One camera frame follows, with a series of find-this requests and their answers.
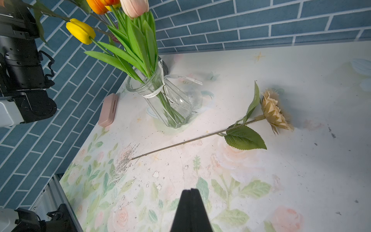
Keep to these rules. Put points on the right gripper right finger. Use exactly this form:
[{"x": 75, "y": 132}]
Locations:
[{"x": 199, "y": 218}]

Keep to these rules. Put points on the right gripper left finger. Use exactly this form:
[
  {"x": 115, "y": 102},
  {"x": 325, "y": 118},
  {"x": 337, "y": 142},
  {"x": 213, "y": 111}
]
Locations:
[{"x": 182, "y": 219}]

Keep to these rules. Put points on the beige daisy flower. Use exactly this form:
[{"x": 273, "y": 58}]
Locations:
[{"x": 264, "y": 106}]

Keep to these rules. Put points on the light pink tulip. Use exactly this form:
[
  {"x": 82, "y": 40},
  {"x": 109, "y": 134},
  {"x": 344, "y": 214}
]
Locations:
[{"x": 141, "y": 32}]

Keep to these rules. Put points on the yellow tulip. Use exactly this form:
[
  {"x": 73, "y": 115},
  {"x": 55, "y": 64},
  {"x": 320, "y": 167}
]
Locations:
[{"x": 110, "y": 54}]

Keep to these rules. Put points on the red orange tulip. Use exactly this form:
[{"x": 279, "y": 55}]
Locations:
[{"x": 110, "y": 2}]

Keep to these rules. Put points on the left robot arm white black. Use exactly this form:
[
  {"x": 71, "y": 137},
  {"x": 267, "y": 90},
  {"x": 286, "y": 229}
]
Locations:
[{"x": 24, "y": 100}]

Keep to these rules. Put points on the dried lavender sprig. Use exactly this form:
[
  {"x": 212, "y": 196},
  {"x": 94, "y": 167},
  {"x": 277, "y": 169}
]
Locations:
[{"x": 121, "y": 162}]

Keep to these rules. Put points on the clear glass vase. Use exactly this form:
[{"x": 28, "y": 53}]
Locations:
[{"x": 172, "y": 106}]

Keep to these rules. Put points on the pink rectangular box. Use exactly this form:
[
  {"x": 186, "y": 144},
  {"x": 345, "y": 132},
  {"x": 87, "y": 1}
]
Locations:
[{"x": 108, "y": 110}]

